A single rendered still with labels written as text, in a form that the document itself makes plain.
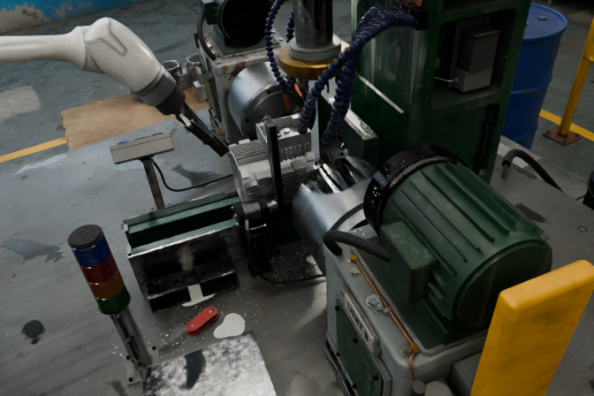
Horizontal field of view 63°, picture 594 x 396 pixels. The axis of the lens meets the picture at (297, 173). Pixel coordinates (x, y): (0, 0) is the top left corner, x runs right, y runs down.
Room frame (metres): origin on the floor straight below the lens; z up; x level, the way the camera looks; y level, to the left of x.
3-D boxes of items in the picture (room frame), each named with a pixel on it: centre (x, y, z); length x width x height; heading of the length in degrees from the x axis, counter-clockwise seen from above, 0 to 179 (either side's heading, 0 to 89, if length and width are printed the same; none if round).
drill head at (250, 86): (1.44, 0.08, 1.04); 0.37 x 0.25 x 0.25; 19
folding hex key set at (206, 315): (0.75, 0.26, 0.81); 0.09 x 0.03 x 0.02; 134
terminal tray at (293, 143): (1.08, 0.03, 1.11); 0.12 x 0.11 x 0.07; 107
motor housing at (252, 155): (1.07, 0.07, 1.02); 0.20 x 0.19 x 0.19; 107
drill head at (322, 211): (0.78, -0.13, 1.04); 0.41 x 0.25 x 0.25; 19
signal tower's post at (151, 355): (0.64, 0.39, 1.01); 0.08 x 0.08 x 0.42; 19
